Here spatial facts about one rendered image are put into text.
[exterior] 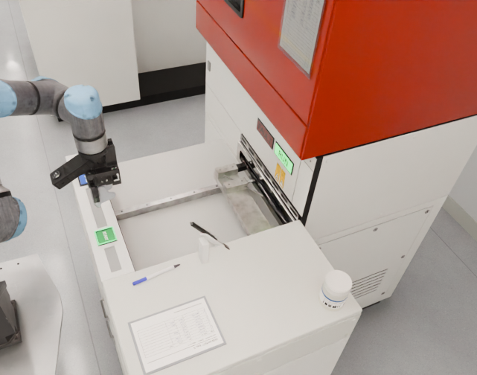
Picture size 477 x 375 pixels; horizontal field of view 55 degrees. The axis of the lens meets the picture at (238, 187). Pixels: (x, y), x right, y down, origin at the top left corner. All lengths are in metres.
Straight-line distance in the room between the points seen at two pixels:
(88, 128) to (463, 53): 0.99
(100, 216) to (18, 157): 1.85
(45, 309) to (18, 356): 0.14
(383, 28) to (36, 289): 1.20
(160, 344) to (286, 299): 0.35
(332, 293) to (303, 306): 0.10
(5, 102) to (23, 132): 2.42
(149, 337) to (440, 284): 1.89
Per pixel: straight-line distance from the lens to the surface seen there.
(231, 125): 1.82
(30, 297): 1.52
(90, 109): 1.07
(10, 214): 1.39
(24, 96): 1.08
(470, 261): 2.96
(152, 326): 1.23
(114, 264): 1.36
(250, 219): 1.55
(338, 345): 1.47
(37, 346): 1.44
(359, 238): 1.79
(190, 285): 1.29
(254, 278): 1.31
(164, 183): 1.75
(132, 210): 1.62
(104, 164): 1.20
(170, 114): 3.47
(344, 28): 1.09
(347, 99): 1.22
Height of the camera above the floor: 2.05
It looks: 45 degrees down
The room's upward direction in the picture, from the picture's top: 6 degrees clockwise
